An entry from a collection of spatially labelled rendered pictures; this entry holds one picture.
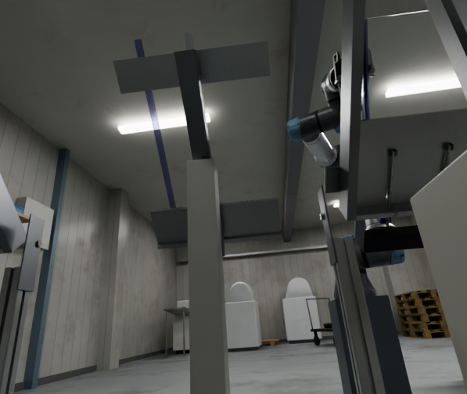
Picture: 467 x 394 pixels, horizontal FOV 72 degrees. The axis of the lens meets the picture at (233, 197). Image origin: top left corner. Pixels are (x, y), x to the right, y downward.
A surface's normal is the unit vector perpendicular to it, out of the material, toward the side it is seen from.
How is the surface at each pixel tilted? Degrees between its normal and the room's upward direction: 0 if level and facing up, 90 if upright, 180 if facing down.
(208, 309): 90
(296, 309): 90
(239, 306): 90
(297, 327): 90
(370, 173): 136
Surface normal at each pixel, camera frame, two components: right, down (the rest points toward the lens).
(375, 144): -0.02, 0.40
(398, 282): -0.13, -0.36
